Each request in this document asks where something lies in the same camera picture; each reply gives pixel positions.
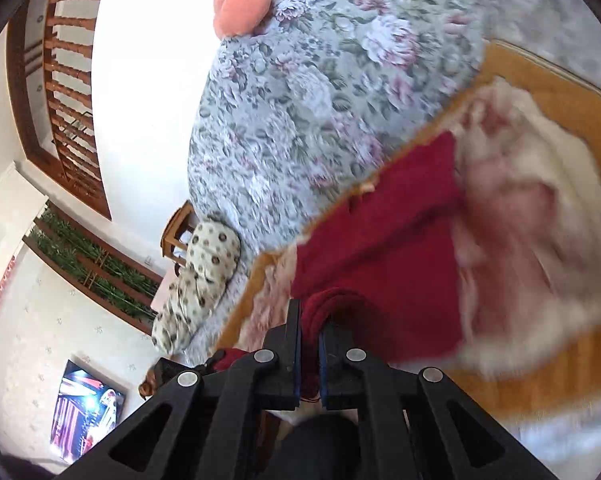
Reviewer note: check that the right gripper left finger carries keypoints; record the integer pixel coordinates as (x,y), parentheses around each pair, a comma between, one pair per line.
(203,426)

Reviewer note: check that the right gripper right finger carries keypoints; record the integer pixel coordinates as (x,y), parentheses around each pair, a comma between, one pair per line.
(417,425)

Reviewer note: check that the dark red small garment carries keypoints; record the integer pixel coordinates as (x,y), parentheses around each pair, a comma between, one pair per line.
(382,265)

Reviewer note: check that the television screen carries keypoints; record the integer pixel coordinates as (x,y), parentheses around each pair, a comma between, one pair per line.
(87,409)

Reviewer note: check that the cream dotted pillow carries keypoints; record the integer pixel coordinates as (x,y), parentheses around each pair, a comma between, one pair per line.
(213,252)
(192,299)

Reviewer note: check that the wooden lattice shelf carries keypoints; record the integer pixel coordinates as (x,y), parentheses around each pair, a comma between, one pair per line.
(119,284)

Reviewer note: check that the wooden chair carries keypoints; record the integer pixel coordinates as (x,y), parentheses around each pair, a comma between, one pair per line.
(178,232)

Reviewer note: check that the floral plush blanket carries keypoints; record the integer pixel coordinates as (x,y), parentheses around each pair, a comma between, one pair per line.
(527,235)

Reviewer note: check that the floral blue-grey duvet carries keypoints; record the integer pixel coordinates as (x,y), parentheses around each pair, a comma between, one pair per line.
(316,100)

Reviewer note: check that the floral bed sheet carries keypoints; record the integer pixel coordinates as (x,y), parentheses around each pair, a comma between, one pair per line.
(565,32)

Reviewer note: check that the wooden window frame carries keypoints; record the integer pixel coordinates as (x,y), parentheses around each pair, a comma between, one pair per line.
(49,49)

